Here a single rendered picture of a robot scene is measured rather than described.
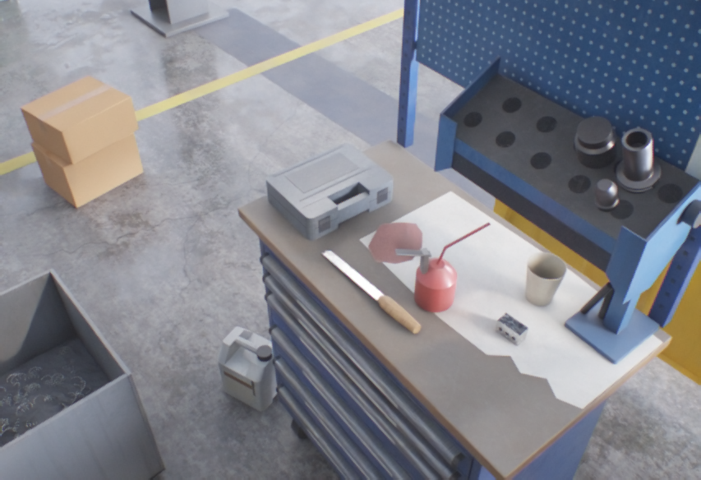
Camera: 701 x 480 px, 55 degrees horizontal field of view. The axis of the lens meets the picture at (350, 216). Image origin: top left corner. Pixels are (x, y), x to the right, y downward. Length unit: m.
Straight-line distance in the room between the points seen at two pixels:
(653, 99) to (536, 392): 0.58
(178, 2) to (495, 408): 3.99
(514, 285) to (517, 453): 0.41
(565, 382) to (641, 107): 0.54
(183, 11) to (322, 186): 3.40
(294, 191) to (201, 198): 1.68
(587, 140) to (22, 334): 1.78
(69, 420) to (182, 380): 0.73
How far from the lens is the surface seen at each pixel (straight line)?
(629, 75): 1.35
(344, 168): 1.69
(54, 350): 2.45
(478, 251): 1.59
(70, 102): 3.36
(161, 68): 4.42
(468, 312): 1.46
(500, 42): 1.53
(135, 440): 2.12
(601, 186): 1.24
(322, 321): 1.55
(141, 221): 3.22
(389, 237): 1.56
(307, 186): 1.64
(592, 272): 2.55
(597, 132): 1.29
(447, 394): 1.33
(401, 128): 1.87
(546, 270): 1.51
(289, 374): 1.98
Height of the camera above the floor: 2.04
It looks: 41 degrees down
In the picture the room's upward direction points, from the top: straight up
